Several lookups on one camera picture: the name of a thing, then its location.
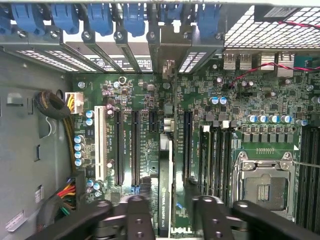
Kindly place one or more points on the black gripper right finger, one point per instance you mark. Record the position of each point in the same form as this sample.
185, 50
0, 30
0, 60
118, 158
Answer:
212, 222

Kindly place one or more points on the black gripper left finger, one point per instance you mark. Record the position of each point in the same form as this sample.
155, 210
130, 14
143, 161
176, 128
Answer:
137, 222

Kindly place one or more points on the metal CPU socket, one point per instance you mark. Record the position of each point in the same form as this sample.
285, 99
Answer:
265, 190

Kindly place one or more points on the long black expansion slot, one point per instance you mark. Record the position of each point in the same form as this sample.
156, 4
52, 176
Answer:
135, 150
119, 150

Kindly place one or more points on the white PCI slot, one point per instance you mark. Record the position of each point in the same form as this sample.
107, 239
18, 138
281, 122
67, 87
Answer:
100, 145

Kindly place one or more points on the short black expansion slot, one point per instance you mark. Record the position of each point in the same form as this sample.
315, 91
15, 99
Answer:
153, 122

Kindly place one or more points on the green motherboard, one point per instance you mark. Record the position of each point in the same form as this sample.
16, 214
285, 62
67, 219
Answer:
250, 100

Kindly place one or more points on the grey power supply unit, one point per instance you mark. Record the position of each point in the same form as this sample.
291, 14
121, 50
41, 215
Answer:
22, 150

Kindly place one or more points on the open black PC case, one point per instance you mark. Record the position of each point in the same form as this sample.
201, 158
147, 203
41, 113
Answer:
30, 46

